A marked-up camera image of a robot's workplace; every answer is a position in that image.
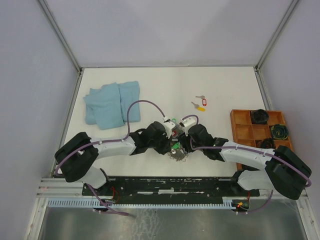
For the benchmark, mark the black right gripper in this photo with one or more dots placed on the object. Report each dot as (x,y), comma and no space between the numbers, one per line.
(184,139)

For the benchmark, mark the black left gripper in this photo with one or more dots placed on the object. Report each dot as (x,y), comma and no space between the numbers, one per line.
(166,148)

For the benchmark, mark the metal key organizer blue handle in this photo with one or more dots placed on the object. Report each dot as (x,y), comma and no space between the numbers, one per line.
(179,154)

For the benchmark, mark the key yellow tag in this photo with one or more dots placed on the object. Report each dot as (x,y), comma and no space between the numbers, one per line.
(198,107)

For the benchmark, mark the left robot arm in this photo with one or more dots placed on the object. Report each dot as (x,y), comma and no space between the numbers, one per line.
(75,159)

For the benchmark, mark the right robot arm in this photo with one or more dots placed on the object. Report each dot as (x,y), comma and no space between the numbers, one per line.
(277,169)

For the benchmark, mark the green key tag on organizer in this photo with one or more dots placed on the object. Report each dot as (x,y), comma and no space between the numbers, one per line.
(176,146)

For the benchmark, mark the loose key red tag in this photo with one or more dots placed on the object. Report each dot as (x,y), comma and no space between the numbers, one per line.
(203,99)

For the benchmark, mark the orange compartment tray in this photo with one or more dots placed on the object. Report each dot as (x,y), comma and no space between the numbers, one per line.
(246,133)

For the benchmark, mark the light blue folded cloth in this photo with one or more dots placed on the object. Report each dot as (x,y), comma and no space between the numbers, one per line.
(110,106)

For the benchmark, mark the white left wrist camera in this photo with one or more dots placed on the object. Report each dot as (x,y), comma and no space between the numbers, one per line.
(169,126)

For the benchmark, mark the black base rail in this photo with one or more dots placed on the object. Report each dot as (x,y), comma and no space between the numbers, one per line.
(198,187)

